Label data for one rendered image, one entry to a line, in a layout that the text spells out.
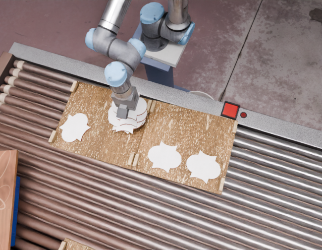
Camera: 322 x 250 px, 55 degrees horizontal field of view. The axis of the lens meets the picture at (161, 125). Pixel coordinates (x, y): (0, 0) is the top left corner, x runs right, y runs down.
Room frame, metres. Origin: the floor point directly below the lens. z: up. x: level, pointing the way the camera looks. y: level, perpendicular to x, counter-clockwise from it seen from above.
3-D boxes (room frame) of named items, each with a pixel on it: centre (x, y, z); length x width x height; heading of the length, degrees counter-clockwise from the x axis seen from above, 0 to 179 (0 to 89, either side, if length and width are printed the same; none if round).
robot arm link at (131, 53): (0.64, 0.07, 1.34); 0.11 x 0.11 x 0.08; 51
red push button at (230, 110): (0.49, -0.34, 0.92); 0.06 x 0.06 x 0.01; 59
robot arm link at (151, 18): (0.98, -0.07, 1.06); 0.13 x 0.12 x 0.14; 51
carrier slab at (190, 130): (0.37, -0.09, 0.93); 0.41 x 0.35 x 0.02; 62
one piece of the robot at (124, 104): (0.53, 0.13, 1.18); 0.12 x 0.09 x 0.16; 154
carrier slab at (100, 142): (0.56, 0.27, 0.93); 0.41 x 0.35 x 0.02; 62
